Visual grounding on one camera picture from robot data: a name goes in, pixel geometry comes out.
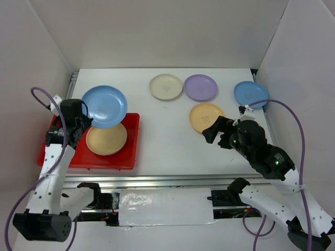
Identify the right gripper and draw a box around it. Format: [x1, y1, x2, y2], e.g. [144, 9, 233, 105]
[202, 114, 252, 159]

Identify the yellow plate front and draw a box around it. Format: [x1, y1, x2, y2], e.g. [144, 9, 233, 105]
[86, 123, 128, 156]

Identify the yellow plate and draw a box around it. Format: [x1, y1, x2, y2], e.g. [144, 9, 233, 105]
[189, 103, 226, 133]
[86, 123, 128, 156]

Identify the blue plate front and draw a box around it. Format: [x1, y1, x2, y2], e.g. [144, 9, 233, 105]
[81, 85, 128, 129]

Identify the blue plate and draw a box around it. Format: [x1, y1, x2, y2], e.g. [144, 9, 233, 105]
[233, 81, 269, 106]
[81, 85, 128, 129]

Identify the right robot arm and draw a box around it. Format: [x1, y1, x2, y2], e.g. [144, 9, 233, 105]
[202, 116, 334, 250]

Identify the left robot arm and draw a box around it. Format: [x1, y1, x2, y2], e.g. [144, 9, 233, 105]
[13, 99, 103, 242]

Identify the red plastic bin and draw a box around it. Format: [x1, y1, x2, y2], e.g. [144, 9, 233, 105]
[37, 112, 140, 170]

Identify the yellow plate middle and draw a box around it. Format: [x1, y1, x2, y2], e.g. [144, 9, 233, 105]
[189, 103, 226, 133]

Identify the blue plate back right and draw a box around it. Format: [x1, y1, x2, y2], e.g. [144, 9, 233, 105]
[233, 81, 269, 106]

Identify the purple plate back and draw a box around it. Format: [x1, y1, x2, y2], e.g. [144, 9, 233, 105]
[184, 74, 218, 101]

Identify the cream plate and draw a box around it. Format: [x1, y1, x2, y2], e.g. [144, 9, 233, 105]
[149, 74, 183, 100]

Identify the white foil-taped cover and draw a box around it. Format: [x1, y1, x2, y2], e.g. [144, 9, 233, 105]
[118, 188, 214, 227]

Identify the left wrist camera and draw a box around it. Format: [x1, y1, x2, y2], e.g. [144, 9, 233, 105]
[49, 94, 63, 116]

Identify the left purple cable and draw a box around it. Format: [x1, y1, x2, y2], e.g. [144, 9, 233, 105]
[4, 87, 78, 251]

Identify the aluminium frame rail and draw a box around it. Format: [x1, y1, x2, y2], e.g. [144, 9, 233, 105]
[64, 174, 278, 189]

